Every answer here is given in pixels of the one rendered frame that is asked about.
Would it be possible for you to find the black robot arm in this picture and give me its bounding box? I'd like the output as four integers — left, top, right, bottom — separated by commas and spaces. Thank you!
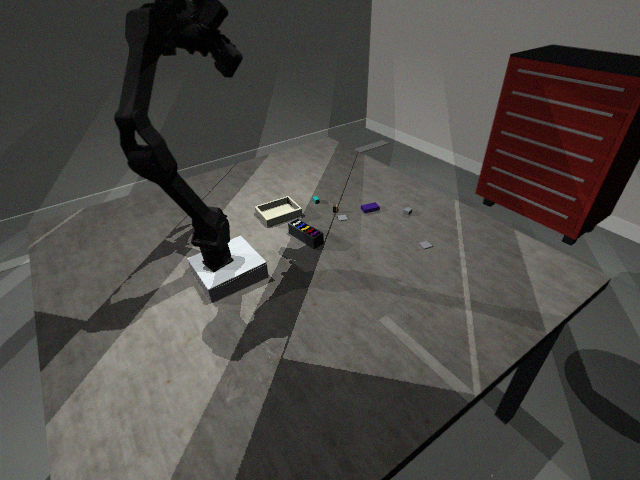
115, 0, 234, 272

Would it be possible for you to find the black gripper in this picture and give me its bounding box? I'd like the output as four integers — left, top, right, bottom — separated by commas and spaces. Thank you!
177, 0, 242, 77

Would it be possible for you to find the beige shallow tray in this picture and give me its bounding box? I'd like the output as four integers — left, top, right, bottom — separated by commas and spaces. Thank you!
255, 196, 302, 228

